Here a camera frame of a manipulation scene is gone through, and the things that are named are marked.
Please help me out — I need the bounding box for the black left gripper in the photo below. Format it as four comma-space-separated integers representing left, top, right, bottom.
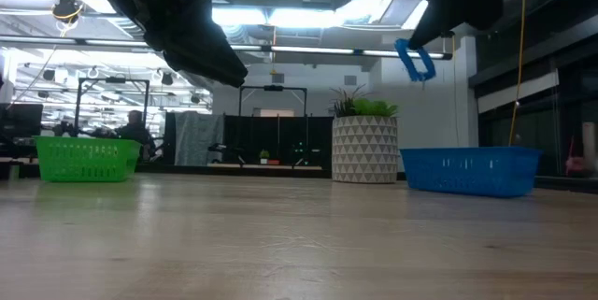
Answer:
83, 0, 249, 89

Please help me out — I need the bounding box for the blue spring keychain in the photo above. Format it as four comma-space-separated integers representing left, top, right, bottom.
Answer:
393, 37, 437, 83

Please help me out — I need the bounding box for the green plastic basket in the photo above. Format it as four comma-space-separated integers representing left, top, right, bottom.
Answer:
35, 135, 142, 183

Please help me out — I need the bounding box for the grey hanging cloth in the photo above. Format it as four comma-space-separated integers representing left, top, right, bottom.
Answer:
173, 110, 226, 166

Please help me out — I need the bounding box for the black partition panel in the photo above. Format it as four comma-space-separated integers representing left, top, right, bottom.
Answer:
222, 114, 335, 168

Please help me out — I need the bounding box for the green potted plant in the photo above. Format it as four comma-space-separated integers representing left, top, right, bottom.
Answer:
329, 85, 399, 119

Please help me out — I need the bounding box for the seated person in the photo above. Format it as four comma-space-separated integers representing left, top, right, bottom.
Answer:
113, 109, 156, 159

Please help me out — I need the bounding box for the background workbench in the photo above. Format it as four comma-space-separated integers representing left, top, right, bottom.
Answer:
137, 163, 331, 174

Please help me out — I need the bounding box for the long ceiling light fixture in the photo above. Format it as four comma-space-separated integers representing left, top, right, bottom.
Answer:
0, 34, 453, 61

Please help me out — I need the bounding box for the white triangle-pattern planter pot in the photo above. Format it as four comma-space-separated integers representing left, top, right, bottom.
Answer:
331, 115, 400, 184

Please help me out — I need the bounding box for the blue plastic basket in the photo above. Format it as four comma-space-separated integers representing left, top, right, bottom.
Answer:
400, 146, 543, 198

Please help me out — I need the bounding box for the black monitor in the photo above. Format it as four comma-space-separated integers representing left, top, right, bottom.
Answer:
0, 102, 44, 138

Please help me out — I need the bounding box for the black metal frame stand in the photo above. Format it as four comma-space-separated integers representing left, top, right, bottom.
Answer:
73, 77, 150, 138
237, 84, 308, 165

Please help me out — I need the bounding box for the yellow hanging cable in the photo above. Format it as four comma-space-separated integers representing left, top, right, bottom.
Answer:
507, 0, 529, 147

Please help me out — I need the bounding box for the yellow ceiling cable reel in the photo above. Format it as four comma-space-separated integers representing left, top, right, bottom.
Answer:
50, 0, 86, 24

